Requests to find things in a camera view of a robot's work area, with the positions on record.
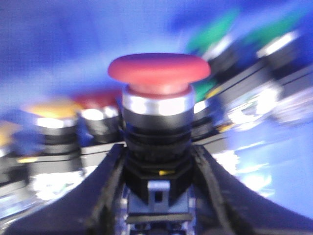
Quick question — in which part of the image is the yellow push button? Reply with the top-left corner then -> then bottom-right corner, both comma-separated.
0,121 -> 27,187
16,98 -> 82,176

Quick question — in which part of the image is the right blue plastic bin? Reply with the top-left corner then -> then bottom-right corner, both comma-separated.
0,0 -> 313,217

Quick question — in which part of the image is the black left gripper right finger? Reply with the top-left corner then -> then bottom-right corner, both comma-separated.
190,145 -> 313,235

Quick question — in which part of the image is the green push button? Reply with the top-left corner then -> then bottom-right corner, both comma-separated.
185,9 -> 282,128
191,78 -> 230,142
253,12 -> 313,125

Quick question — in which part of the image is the red mushroom push button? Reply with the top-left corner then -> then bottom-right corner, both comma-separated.
108,53 -> 210,235

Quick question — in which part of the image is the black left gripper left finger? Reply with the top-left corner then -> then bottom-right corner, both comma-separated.
4,144 -> 126,235

